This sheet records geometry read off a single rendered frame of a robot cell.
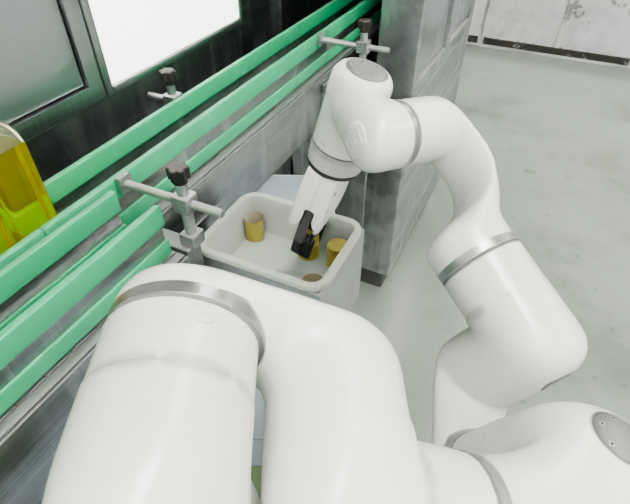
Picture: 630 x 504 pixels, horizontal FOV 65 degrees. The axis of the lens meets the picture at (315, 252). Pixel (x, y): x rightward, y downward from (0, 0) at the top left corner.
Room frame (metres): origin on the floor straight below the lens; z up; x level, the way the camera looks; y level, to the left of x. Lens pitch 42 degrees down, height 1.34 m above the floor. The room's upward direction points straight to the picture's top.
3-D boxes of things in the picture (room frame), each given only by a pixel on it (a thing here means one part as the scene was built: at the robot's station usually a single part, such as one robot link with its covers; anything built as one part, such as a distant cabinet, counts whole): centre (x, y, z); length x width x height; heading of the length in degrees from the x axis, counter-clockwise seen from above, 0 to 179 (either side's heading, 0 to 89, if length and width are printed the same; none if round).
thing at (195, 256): (0.54, 0.21, 0.85); 0.09 x 0.04 x 0.07; 64
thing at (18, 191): (0.48, 0.36, 0.99); 0.06 x 0.06 x 0.21; 64
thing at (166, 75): (0.84, 0.27, 0.94); 0.07 x 0.04 x 0.13; 64
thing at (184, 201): (0.54, 0.19, 0.95); 0.17 x 0.03 x 0.12; 64
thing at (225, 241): (0.60, 0.05, 0.80); 0.22 x 0.17 x 0.09; 64
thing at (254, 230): (0.68, 0.11, 0.79); 0.04 x 0.04 x 0.04
